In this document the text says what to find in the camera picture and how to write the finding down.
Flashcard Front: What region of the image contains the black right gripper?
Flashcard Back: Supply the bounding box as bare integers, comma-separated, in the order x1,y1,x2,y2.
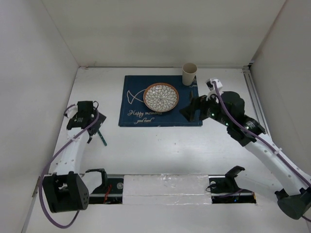
179,89,232,127

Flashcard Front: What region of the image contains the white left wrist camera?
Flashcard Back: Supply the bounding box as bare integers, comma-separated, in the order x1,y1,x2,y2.
63,104,77,117

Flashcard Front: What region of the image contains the blue cloth placemat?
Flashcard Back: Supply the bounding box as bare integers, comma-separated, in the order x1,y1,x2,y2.
119,75,203,127

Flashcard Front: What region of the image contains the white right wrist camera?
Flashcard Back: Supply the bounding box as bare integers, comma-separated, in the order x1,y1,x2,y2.
206,78,223,91

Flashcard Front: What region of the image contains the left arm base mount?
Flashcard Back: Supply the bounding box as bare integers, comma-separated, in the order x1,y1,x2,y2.
82,172,124,204

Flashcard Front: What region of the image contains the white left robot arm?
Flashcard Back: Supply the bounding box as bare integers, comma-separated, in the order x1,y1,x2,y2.
43,101,109,213

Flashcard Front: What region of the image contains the white foam front board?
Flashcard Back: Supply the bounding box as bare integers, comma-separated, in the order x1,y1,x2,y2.
24,172,302,233

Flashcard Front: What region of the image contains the fork with teal handle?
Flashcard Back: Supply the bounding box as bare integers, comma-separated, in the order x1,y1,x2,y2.
98,130,107,147

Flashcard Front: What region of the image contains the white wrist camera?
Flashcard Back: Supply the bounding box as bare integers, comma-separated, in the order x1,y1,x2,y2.
63,104,77,117
206,78,223,91

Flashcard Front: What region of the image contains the floral ceramic plate orange rim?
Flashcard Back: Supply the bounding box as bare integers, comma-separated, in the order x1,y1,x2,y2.
143,83,179,113

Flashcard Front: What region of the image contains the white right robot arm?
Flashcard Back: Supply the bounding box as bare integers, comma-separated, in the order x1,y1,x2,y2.
179,91,311,220

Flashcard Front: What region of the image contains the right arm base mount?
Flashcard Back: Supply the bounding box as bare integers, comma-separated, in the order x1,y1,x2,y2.
205,166,257,204

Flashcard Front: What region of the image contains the beige paper cup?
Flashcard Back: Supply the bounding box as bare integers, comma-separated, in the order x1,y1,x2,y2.
182,63,197,86

